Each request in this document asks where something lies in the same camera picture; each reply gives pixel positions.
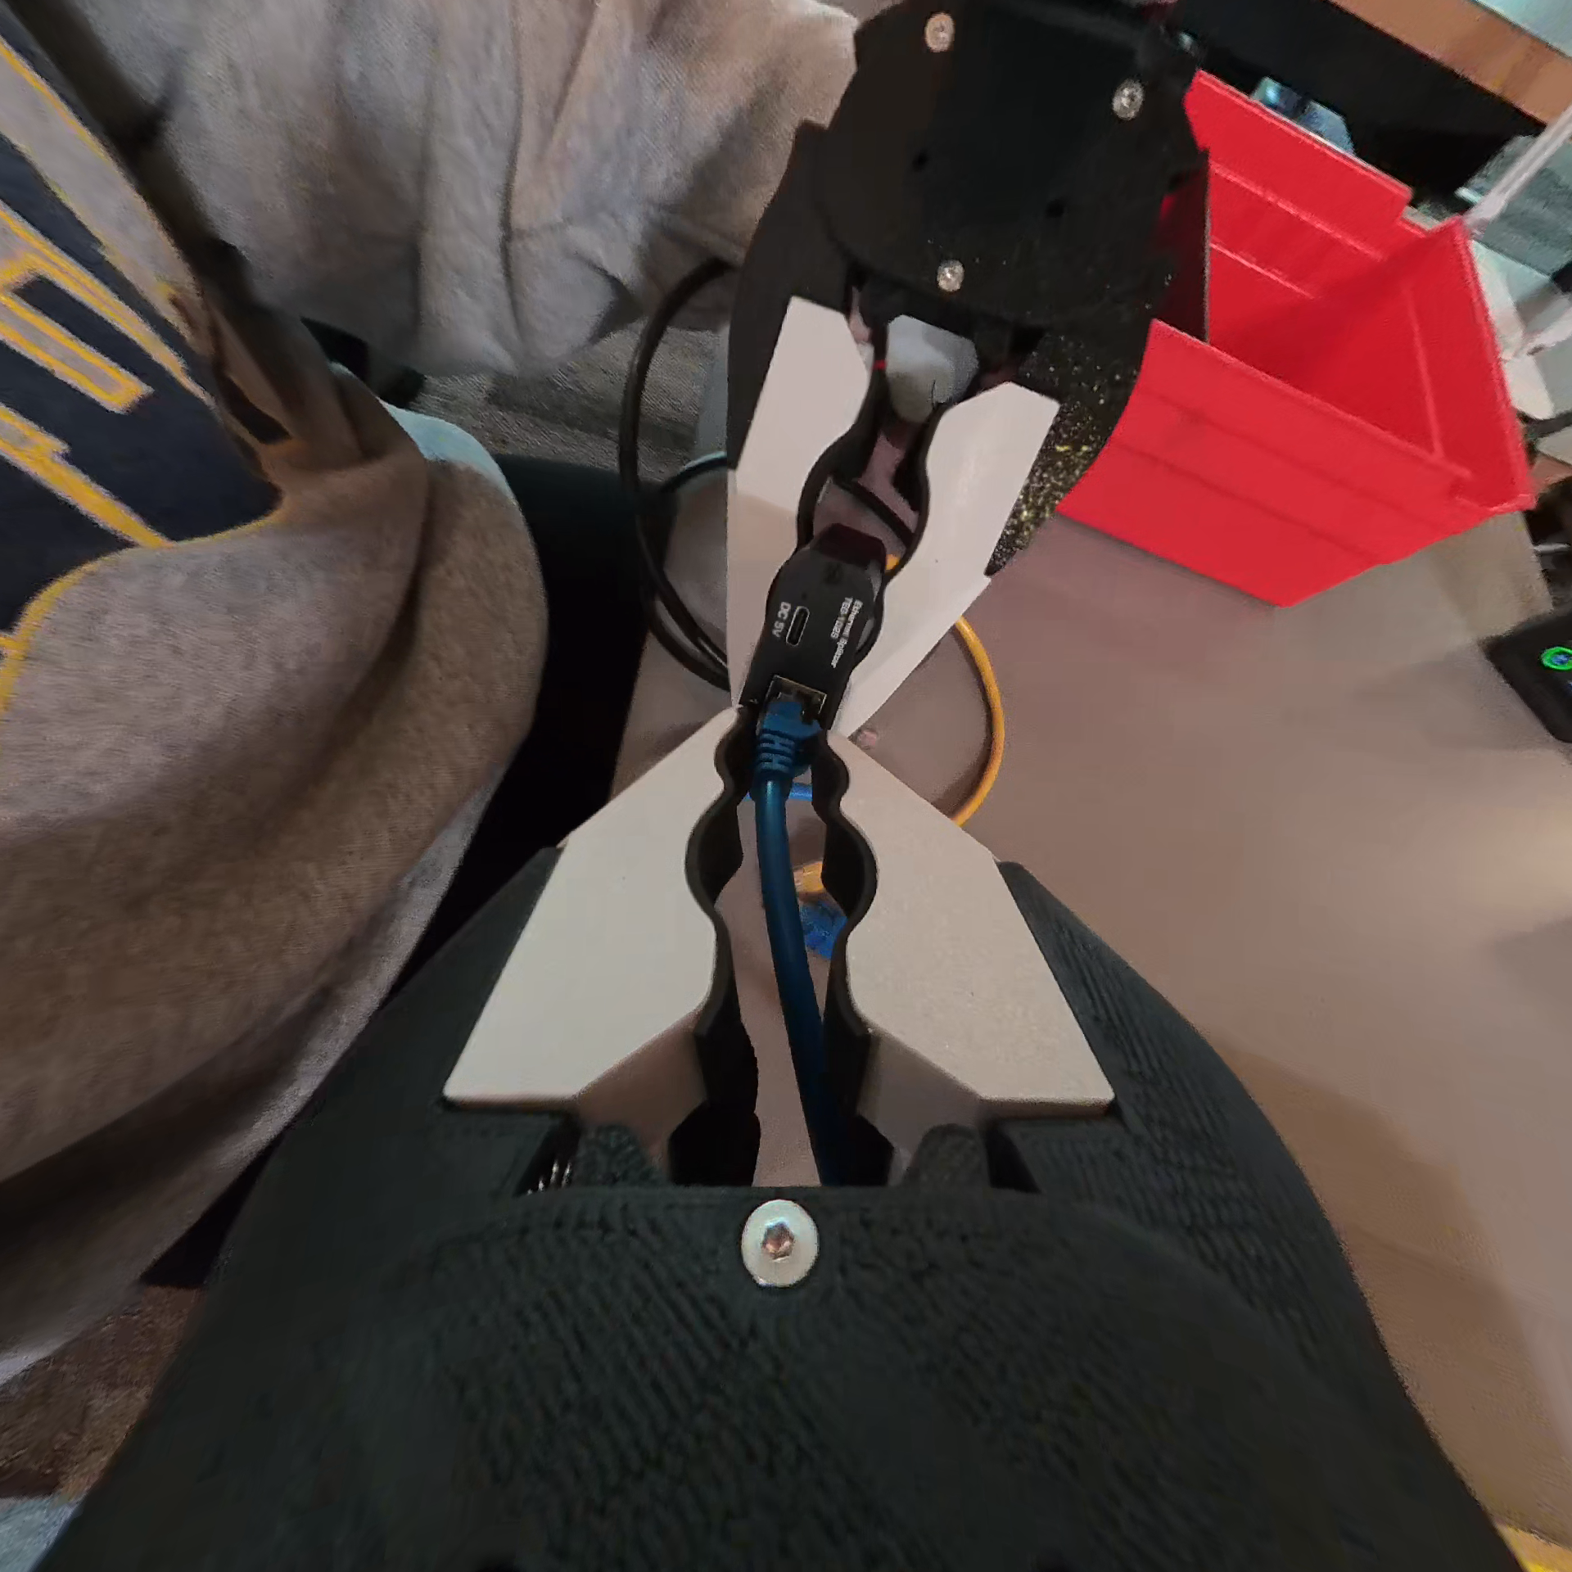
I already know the yellow ethernet cable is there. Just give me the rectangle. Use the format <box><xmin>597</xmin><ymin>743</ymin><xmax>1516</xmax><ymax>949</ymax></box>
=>
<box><xmin>786</xmin><ymin>614</ymin><xmax>1009</xmax><ymax>936</ymax></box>

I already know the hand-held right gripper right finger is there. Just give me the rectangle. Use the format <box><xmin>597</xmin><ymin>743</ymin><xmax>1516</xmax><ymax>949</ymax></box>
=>
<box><xmin>812</xmin><ymin>730</ymin><xmax>1119</xmax><ymax>1181</ymax></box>

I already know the person's grey printed sweatshirt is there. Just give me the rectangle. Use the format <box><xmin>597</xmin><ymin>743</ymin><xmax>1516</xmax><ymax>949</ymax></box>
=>
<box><xmin>0</xmin><ymin>0</ymin><xmax>550</xmax><ymax>1389</ymax></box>

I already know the black portable power station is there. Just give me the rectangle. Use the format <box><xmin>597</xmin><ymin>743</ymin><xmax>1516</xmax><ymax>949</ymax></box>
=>
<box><xmin>1484</xmin><ymin>608</ymin><xmax>1572</xmax><ymax>745</ymax></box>

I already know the person's left forearm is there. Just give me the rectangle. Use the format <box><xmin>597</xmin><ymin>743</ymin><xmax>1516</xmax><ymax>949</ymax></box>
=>
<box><xmin>67</xmin><ymin>0</ymin><xmax>861</xmax><ymax>382</ymax></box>

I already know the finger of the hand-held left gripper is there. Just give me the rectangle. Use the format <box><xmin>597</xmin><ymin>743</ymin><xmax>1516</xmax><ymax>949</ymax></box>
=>
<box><xmin>724</xmin><ymin>292</ymin><xmax>889</xmax><ymax>711</ymax></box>
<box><xmin>844</xmin><ymin>380</ymin><xmax>1065</xmax><ymax>739</ymax></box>

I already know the red plastic bin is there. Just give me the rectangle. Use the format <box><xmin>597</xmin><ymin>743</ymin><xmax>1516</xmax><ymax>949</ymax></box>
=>
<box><xmin>1055</xmin><ymin>67</ymin><xmax>1540</xmax><ymax>610</ymax></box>

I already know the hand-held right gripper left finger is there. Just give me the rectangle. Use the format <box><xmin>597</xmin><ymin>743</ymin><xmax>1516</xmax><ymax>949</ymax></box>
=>
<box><xmin>442</xmin><ymin>709</ymin><xmax>754</xmax><ymax>1186</ymax></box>

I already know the blue ethernet cable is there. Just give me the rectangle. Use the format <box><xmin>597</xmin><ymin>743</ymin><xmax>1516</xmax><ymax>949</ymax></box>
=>
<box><xmin>733</xmin><ymin>687</ymin><xmax>851</xmax><ymax>1186</ymax></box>

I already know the black ethernet splitter adapter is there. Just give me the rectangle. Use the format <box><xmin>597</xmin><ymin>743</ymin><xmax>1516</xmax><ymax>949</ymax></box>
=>
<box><xmin>737</xmin><ymin>526</ymin><xmax>889</xmax><ymax>739</ymax></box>

